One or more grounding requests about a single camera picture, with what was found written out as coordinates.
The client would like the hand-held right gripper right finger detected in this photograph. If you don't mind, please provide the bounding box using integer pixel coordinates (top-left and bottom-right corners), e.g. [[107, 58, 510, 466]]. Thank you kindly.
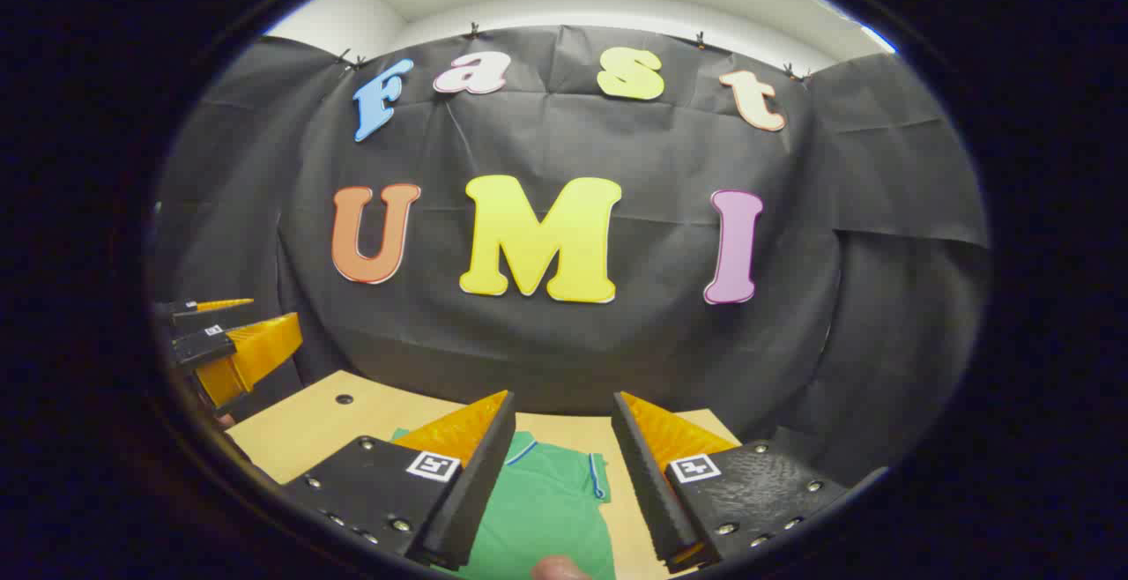
[[612, 390, 849, 574]]

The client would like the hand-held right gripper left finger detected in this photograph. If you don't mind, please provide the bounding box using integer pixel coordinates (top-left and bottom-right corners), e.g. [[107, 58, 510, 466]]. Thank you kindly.
[[280, 390, 517, 572]]

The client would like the green T-shirt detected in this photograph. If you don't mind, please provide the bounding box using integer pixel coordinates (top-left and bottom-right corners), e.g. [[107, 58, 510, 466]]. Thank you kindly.
[[391, 428, 618, 580]]

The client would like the black backdrop cloth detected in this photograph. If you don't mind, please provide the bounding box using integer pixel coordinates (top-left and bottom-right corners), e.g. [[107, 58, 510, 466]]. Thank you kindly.
[[145, 25, 992, 475]]

